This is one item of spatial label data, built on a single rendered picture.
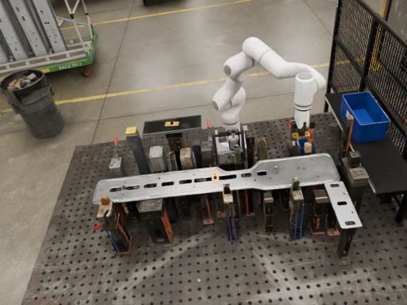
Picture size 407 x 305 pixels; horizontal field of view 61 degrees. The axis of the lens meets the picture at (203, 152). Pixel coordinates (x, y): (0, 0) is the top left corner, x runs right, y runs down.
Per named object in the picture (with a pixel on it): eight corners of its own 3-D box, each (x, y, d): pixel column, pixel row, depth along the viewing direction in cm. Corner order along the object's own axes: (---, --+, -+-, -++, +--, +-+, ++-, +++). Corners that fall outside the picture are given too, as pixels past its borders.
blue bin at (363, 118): (356, 143, 197) (360, 124, 188) (338, 111, 220) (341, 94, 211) (386, 139, 196) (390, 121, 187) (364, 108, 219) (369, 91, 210)
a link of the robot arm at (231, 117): (218, 119, 239) (214, 91, 223) (239, 108, 245) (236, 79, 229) (228, 127, 231) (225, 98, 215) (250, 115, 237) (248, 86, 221)
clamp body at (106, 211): (114, 258, 201) (92, 221, 177) (117, 236, 212) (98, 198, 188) (131, 256, 200) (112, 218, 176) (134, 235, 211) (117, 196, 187)
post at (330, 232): (328, 236, 192) (334, 203, 173) (323, 220, 201) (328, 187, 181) (340, 235, 192) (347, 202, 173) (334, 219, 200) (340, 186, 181)
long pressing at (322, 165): (89, 209, 192) (89, 207, 191) (98, 180, 209) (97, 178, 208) (342, 182, 183) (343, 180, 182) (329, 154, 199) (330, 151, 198)
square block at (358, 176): (343, 222, 198) (354, 179, 174) (339, 210, 204) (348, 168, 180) (358, 220, 197) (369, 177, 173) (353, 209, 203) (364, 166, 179)
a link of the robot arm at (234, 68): (237, 106, 231) (217, 117, 225) (226, 93, 233) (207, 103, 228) (258, 60, 185) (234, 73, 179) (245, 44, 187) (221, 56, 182)
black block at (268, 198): (263, 238, 197) (262, 206, 178) (260, 223, 205) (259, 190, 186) (277, 236, 197) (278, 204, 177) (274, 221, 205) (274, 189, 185)
